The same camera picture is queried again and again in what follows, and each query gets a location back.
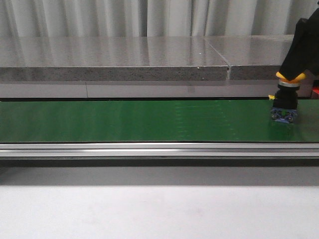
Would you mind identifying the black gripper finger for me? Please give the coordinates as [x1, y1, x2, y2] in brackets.
[279, 10, 319, 80]

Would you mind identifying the red object at right edge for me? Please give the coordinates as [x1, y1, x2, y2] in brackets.
[311, 87, 319, 100]

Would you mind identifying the grey stone slab right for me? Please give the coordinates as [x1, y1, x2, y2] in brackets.
[204, 35, 293, 81]

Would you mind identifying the green conveyor belt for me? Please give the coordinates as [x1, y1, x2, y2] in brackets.
[0, 100, 319, 143]

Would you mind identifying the grey stone counter slab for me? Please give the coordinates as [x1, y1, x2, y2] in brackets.
[0, 37, 228, 82]

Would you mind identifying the white curtain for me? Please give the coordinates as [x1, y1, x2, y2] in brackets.
[0, 0, 318, 37]

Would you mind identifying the aluminium conveyor frame rail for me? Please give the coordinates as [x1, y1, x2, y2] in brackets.
[0, 142, 319, 159]

